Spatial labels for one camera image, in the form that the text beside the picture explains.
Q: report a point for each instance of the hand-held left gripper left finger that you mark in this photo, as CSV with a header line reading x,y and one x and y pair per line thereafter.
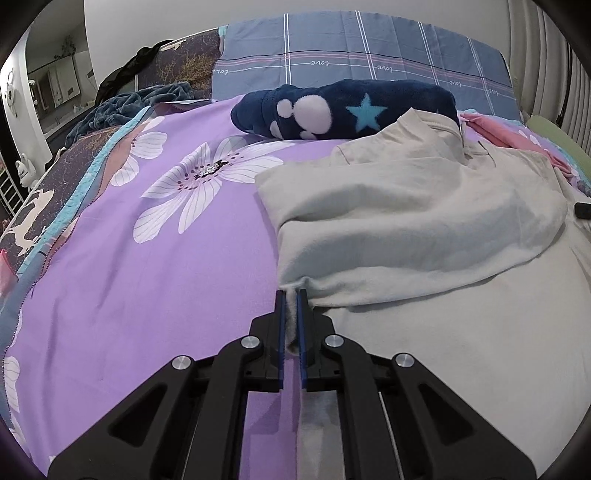
x,y
280,341

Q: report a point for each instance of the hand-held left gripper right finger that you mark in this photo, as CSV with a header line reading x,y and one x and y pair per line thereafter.
x,y
301,341

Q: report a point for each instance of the beige garment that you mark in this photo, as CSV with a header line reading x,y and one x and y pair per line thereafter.
x,y
406,221

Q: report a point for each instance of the purple floral bedsheet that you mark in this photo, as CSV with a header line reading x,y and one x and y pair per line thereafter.
x,y
138,300

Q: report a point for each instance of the navy fleece blanket with star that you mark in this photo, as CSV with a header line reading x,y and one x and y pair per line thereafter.
x,y
397,106

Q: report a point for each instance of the dark deer-print quilt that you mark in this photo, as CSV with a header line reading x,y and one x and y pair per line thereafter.
x,y
69,161

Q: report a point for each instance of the dark teal fuzzy blanket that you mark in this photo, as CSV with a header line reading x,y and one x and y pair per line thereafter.
x,y
115,108

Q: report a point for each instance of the pink garment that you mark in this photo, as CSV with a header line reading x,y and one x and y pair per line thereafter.
x,y
498,131

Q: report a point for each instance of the blue plaid bedding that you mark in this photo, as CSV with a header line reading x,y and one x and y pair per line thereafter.
x,y
369,55

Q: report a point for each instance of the white figurine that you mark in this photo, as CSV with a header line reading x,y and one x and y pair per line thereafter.
x,y
22,170

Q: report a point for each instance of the small black object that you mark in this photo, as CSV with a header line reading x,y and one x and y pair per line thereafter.
x,y
582,210

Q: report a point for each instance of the black cloth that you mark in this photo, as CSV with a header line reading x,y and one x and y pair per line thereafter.
x,y
124,69

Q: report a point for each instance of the green pillow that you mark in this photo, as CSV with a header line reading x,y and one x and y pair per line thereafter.
x,y
554,134

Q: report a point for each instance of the white pleated curtain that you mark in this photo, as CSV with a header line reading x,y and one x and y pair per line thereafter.
x,y
540,46

